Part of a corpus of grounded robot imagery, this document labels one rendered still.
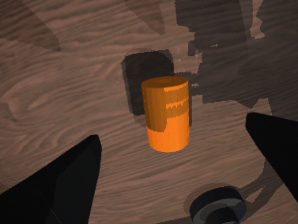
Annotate orange knob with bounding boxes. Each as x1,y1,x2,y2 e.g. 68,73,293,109
141,76,190,152

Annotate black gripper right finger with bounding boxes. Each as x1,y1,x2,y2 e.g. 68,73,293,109
245,112,298,202

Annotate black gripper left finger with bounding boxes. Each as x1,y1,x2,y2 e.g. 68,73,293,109
0,135,102,224

